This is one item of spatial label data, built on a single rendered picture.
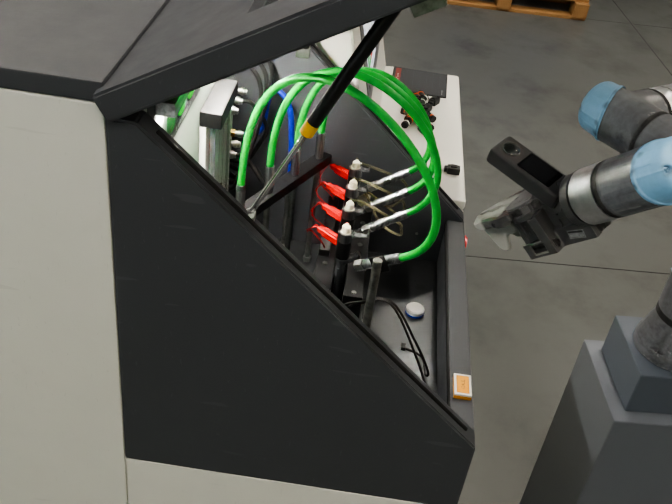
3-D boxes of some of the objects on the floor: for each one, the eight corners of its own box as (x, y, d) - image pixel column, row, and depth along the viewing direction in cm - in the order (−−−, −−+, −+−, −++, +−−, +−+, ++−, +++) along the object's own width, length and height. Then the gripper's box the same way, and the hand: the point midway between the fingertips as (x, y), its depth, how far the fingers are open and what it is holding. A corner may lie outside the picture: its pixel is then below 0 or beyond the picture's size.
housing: (138, 681, 189) (102, 81, 101) (17, 662, 190) (-125, 48, 101) (249, 299, 302) (278, -143, 213) (173, 287, 302) (171, -158, 214)
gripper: (588, 248, 104) (481, 275, 122) (623, 211, 109) (515, 242, 127) (552, 192, 103) (450, 228, 121) (590, 157, 108) (486, 196, 126)
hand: (479, 217), depth 123 cm, fingers closed
